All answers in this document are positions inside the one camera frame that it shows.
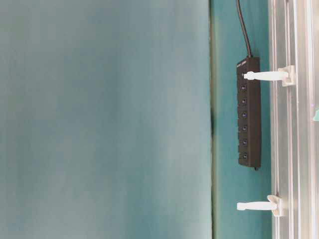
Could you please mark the black USB hub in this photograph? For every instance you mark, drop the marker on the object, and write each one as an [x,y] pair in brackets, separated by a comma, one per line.
[249,114]

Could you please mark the silver aluminium rail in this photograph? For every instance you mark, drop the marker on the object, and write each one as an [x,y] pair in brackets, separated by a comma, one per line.
[294,41]

